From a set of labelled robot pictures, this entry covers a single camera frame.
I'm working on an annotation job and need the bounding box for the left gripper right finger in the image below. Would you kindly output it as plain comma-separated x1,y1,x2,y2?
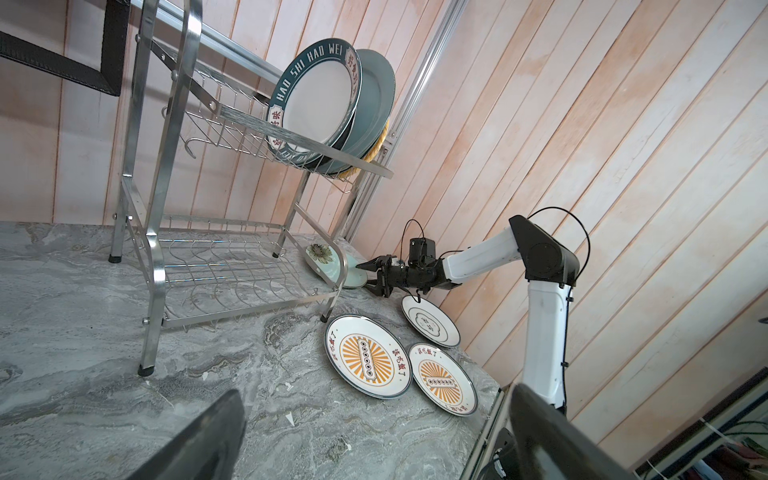
510,384,634,479

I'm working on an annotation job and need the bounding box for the pale green flower plate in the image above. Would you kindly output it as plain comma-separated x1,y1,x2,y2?
305,243,368,289

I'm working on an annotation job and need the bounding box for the pale green glass plate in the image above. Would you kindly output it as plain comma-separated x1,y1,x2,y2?
342,49,396,158

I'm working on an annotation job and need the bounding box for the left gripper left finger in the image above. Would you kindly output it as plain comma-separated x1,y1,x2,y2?
129,389,246,479

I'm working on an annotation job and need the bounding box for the steel dish rack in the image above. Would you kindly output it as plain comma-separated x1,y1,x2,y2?
109,1,385,377

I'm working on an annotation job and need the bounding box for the orange sunburst plate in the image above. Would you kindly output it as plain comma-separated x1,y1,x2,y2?
324,314,412,400
408,342,479,417

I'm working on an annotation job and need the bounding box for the green rimmed white plate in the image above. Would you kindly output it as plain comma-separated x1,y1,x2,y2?
265,38,362,153

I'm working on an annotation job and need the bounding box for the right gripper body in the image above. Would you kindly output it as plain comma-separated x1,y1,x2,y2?
383,256,447,294

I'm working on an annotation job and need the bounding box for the yellow woven round tray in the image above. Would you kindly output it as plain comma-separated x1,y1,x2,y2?
337,121,390,180

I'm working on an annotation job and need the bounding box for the white black-rimmed plate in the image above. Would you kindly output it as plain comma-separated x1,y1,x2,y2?
401,296,461,348

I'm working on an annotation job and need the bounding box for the black mesh wall basket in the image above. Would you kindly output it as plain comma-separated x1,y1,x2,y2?
1,1,131,97

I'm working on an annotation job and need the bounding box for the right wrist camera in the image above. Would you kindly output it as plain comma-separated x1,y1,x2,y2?
408,237,437,264

